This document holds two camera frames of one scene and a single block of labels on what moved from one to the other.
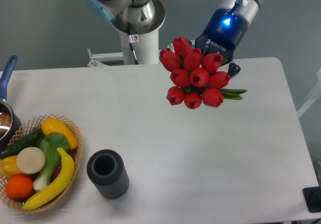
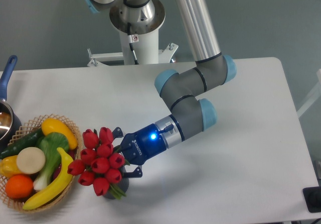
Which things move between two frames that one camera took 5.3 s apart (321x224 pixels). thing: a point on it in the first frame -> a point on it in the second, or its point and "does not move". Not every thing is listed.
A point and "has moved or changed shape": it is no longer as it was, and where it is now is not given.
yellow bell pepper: [8, 166] does not move
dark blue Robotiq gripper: [223, 35] -> [138, 146]
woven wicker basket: [22, 131] does not move
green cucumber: [30, 140] does not move
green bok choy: [49, 142] does not move
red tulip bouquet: [196, 78] has moved or changed shape
